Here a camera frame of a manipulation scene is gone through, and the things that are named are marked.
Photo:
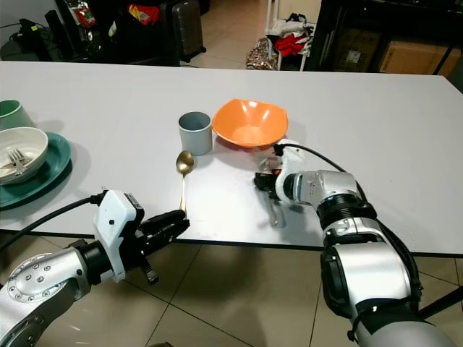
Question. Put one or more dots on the white rack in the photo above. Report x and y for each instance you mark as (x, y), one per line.
(269, 22)

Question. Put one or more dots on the red cloth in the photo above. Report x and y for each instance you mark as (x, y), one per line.
(291, 45)

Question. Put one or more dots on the orange bowl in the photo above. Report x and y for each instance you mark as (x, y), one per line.
(249, 123)

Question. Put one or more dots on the silver fork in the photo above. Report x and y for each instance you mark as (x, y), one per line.
(18, 160)

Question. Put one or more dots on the foil snack bag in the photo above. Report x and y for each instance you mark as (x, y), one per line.
(83, 13)

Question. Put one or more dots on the silver metal utensil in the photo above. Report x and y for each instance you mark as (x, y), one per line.
(275, 214)

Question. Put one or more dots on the brown cardboard box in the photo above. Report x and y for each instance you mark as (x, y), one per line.
(416, 59)

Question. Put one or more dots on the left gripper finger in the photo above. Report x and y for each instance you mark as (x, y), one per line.
(170, 220)
(166, 240)

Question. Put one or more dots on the light green mug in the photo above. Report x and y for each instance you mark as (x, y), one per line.
(14, 116)

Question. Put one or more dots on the gold spoon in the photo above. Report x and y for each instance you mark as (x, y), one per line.
(185, 163)

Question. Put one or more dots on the dark suitcase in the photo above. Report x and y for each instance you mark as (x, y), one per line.
(187, 29)

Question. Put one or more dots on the black table leg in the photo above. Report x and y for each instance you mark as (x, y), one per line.
(441, 302)

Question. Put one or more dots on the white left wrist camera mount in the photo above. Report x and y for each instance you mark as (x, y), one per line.
(117, 225)

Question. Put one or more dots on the patterned bag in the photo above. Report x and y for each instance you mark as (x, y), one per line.
(260, 55)

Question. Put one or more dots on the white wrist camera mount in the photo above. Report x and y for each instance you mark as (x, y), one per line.
(117, 225)
(291, 163)

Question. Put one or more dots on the red and yellow packet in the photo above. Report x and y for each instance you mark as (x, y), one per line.
(143, 13)

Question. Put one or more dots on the grey cup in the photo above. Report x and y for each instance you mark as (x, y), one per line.
(195, 137)

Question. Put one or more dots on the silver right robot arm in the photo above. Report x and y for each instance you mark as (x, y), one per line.
(369, 253)

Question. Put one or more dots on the teal plate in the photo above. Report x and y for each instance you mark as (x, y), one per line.
(59, 163)

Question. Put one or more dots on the white bowl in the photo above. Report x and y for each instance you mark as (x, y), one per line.
(32, 141)

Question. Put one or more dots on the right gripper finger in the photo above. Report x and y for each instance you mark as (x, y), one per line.
(261, 184)

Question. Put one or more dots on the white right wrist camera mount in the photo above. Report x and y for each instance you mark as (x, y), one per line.
(291, 163)

